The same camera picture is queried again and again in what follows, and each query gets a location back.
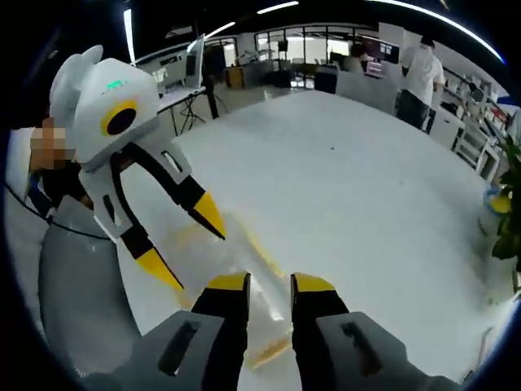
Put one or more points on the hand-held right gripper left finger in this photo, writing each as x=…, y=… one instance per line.
x=220, y=334

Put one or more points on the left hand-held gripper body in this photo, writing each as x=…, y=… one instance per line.
x=122, y=93

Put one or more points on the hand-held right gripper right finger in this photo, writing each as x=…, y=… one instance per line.
x=317, y=338

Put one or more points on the white desk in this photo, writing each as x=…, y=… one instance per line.
x=181, y=95

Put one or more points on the ceiling light strip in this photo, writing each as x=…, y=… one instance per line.
x=277, y=7
x=128, y=34
x=220, y=29

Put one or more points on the clear bag, yellow zip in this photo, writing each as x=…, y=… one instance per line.
x=264, y=254

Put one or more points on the green potted plant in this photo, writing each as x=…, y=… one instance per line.
x=509, y=228

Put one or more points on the small blue yellow item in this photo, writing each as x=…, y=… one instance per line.
x=498, y=202

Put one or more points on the dark monitor screen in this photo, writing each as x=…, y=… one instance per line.
x=380, y=53

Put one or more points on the white shelf unit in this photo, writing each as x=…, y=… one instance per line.
x=468, y=142

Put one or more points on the long curved ceiling light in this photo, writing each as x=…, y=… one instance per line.
x=447, y=20

